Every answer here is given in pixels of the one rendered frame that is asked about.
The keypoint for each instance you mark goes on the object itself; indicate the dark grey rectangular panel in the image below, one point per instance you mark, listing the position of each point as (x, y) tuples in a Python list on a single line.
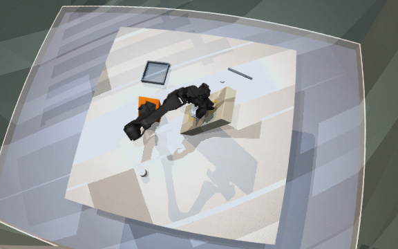
[(220, 116)]

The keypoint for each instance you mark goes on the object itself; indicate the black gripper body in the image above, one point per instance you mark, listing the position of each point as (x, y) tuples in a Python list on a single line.
[(201, 111)]

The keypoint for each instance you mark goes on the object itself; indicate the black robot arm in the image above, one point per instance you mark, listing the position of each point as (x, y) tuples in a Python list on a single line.
[(148, 114)]

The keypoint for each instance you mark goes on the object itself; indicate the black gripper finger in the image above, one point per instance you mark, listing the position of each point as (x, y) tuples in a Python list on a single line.
[(208, 101), (209, 107)]

